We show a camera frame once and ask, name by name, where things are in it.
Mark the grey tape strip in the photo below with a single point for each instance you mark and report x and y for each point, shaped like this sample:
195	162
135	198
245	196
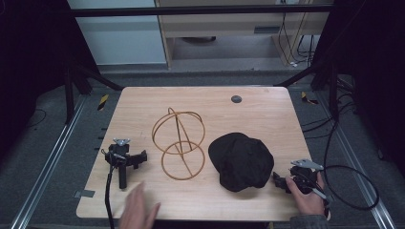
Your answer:
84	193

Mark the person's left hand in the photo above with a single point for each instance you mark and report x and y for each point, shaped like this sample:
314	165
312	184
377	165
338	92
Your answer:
137	210

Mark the grey round table grommet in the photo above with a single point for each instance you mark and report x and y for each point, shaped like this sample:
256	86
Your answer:
236	99

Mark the light wooden desk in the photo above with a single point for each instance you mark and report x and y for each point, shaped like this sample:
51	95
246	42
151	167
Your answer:
235	27

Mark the yellow black hazard tape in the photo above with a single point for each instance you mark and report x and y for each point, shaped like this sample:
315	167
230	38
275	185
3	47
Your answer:
307	98
102	101

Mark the aluminium floor rail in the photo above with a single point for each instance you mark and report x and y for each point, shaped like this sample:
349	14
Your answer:
359	171
47	165

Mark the black metal stand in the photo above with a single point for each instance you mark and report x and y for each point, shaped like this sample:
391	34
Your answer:
68	95
333	92

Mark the black horizontal frame bar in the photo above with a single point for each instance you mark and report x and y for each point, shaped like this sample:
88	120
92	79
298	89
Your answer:
191	10

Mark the white cabinet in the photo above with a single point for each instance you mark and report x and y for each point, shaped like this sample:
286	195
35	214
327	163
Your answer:
117	35

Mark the person's right hand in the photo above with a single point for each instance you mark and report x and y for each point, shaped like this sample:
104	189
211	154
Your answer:
307	202

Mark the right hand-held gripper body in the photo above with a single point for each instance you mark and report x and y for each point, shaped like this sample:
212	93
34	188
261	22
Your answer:
304	176

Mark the black cap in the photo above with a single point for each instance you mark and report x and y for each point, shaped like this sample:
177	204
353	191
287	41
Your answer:
241	162

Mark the dark curtain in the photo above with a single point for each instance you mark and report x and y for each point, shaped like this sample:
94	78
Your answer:
31	63
372	63

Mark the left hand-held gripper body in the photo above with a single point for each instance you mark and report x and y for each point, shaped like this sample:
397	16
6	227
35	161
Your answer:
120	156

